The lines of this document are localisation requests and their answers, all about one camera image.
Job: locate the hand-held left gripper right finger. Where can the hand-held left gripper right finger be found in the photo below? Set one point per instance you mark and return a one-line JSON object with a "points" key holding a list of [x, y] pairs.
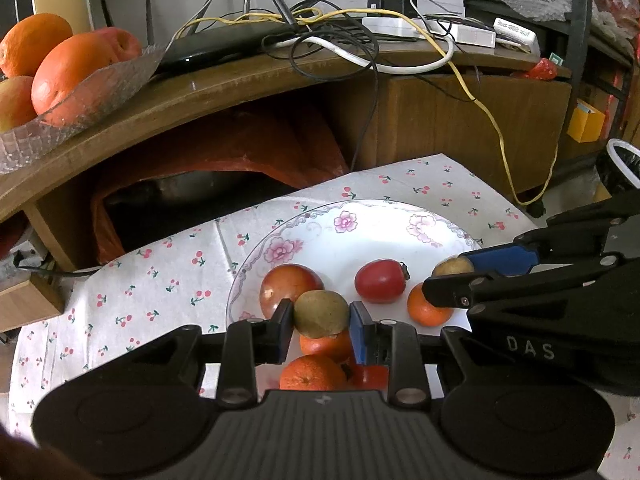
{"points": [[358, 332]]}

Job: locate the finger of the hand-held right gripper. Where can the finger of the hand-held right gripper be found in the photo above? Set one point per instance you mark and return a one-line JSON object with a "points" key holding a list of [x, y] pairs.
{"points": [[500, 259], [450, 292]]}

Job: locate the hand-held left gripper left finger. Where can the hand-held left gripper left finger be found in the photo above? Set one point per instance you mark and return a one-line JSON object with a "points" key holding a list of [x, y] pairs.
{"points": [[284, 332]]}

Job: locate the brown kiwi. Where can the brown kiwi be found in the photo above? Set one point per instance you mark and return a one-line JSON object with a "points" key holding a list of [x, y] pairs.
{"points": [[451, 266], [320, 314]]}

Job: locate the small tangerine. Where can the small tangerine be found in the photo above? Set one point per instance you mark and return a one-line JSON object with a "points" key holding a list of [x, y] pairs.
{"points": [[326, 347], [314, 374], [425, 309]]}

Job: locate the small red tomato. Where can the small red tomato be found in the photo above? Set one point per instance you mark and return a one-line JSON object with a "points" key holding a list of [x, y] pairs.
{"points": [[371, 377]]}

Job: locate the oblong red tomato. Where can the oblong red tomato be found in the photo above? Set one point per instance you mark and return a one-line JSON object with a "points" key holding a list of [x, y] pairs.
{"points": [[379, 281]]}

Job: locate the white floral rim plate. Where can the white floral rim plate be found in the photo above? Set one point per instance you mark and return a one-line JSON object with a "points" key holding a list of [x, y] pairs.
{"points": [[320, 240]]}

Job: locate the cherry print tablecloth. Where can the cherry print tablecloth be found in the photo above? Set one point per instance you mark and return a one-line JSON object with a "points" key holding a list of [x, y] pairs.
{"points": [[165, 300]]}

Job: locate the wooden television cabinet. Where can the wooden television cabinet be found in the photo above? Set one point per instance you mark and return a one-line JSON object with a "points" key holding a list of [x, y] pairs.
{"points": [[450, 120]]}

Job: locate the yellow trash bin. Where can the yellow trash bin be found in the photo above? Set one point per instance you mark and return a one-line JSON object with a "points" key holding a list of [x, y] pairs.
{"points": [[620, 170]]}

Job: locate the small yellow box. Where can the small yellow box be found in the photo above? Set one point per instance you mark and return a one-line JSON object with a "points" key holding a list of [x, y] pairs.
{"points": [[585, 122]]}

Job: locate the orange plastic bag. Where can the orange plastic bag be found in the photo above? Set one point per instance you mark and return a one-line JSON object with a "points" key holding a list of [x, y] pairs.
{"points": [[240, 145]]}

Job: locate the red plastic ornament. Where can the red plastic ornament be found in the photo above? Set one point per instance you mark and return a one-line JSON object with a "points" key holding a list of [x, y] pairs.
{"points": [[540, 69]]}

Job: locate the white labelled box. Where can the white labelled box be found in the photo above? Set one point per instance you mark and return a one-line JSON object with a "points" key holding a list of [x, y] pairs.
{"points": [[517, 35]]}

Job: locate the white power strip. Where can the white power strip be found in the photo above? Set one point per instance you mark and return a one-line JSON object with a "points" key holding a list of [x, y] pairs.
{"points": [[465, 35]]}

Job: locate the black shelf rack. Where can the black shelf rack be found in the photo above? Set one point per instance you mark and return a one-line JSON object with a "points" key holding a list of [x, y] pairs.
{"points": [[580, 10]]}

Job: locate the black power adapter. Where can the black power adapter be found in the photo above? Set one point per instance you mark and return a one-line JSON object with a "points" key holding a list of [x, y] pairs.
{"points": [[390, 3]]}

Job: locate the black router with antennas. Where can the black router with antennas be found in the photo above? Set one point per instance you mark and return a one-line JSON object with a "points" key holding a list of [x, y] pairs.
{"points": [[220, 45]]}

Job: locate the clear glass fruit dish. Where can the clear glass fruit dish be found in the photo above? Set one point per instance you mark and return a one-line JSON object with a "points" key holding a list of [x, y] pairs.
{"points": [[105, 92]]}

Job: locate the large orange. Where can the large orange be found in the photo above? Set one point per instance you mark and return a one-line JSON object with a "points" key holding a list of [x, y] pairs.
{"points": [[70, 75], [32, 42]]}

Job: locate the yellow red apple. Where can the yellow red apple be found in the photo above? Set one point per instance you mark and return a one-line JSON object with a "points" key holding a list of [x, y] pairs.
{"points": [[15, 105]]}

